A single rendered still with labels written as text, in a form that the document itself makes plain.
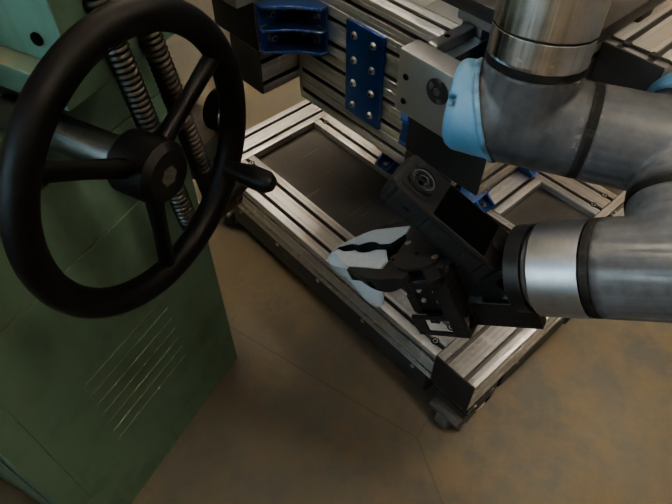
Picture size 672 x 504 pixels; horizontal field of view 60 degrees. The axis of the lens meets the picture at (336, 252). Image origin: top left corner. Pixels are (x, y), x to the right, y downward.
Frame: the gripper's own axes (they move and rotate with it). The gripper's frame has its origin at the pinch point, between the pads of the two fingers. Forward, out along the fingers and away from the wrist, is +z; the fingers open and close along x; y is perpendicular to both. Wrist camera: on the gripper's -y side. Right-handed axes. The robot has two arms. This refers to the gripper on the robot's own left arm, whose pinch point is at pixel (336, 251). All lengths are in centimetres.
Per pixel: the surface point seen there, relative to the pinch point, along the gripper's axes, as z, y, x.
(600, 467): -1, 82, 33
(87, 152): 12.5, -19.3, -9.1
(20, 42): 16.6, -29.5, -6.0
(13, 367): 37.3, -0.3, -21.3
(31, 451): 45, 13, -26
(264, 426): 53, 51, 7
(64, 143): 14.9, -20.7, -9.2
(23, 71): 15.9, -27.4, -7.7
